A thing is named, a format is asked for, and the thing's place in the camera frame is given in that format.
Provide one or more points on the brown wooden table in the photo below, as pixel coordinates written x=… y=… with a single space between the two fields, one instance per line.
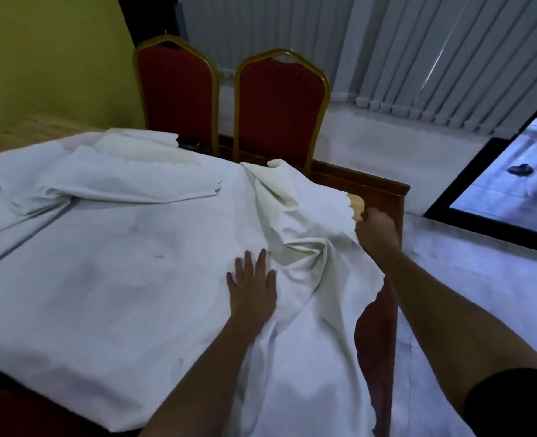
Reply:
x=378 y=341

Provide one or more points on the large white tablecloth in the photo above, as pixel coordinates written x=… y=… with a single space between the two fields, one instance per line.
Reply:
x=113 y=277

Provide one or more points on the black shirt sleeve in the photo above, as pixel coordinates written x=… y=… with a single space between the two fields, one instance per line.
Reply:
x=514 y=402

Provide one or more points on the red chair with gold frame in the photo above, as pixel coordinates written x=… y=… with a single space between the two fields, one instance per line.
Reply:
x=179 y=88
x=280 y=106

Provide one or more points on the red upholstered chair seat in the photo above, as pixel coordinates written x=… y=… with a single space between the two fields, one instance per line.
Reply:
x=31 y=414

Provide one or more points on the person's right fingers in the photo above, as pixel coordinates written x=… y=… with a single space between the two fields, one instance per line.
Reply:
x=363 y=225

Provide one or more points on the black framed glass door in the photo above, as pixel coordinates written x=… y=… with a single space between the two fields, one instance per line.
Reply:
x=505 y=195

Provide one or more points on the crumpled white scalloped cloth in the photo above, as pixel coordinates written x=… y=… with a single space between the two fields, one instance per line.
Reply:
x=127 y=170

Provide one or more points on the person's left forearm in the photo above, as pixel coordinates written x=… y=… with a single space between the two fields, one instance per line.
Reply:
x=204 y=382

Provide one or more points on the person's left thumb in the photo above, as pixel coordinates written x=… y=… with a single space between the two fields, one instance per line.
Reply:
x=271 y=280

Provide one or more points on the grey vertical blinds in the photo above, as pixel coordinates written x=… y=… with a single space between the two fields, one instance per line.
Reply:
x=268 y=29
x=460 y=59

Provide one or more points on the person's right forearm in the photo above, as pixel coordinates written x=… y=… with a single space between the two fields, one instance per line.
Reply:
x=446 y=323

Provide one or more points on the person's left middle finger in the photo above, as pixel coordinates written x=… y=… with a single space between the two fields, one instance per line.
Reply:
x=249 y=264

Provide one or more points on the dark shoe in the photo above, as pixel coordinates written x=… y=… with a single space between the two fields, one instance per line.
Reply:
x=520 y=169

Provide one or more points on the person's right hand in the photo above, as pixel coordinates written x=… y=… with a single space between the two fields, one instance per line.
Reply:
x=378 y=232

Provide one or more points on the person's left little finger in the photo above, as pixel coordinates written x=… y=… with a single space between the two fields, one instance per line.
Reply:
x=230 y=280

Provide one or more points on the person's left hand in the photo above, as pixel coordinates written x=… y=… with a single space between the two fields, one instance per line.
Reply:
x=251 y=298

